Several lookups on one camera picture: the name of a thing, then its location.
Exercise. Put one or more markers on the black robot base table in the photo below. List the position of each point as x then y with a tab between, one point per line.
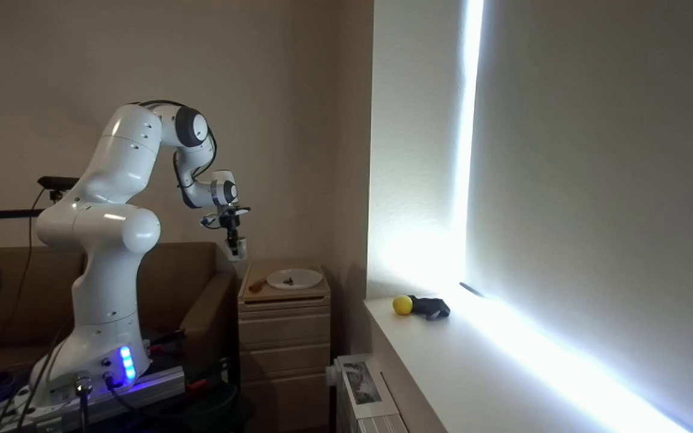
108	388

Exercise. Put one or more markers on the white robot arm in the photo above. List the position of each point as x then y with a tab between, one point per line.
97	218

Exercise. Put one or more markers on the black camera on stand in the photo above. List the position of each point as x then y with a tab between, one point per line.
55	186

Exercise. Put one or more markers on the white round plate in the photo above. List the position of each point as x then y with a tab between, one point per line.
291	280

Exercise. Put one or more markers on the white wall radiator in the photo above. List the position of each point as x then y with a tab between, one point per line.
363	403

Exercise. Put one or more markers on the grey roller window blind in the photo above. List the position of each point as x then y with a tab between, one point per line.
580	205

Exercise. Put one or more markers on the yellow ball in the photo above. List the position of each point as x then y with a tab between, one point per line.
403	307

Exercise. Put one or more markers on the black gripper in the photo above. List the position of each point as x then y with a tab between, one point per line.
226	218

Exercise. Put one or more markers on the dark blue cloth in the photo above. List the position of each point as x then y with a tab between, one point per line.
431	310

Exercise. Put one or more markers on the light wooden cabinet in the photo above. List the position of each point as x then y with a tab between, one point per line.
285	349

